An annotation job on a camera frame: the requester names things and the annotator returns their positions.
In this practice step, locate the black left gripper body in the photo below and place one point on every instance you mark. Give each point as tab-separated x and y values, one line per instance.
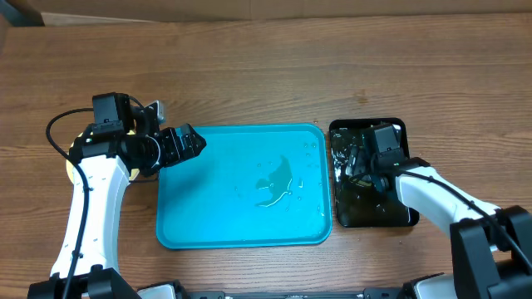
170	153

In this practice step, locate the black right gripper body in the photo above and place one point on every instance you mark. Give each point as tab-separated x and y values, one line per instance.
365	165

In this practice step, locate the yellow-green plate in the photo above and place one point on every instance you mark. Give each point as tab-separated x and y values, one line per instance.
70	168

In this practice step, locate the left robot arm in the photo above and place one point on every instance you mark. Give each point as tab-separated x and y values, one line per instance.
102	160

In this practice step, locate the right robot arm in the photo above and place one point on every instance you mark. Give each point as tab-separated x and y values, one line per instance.
490	246

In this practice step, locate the black water tray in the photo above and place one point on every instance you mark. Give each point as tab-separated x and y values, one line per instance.
358	207

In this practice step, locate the blue plastic tray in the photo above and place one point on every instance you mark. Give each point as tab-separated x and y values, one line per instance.
251	186

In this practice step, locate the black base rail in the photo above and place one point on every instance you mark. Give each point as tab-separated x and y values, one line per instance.
291	295

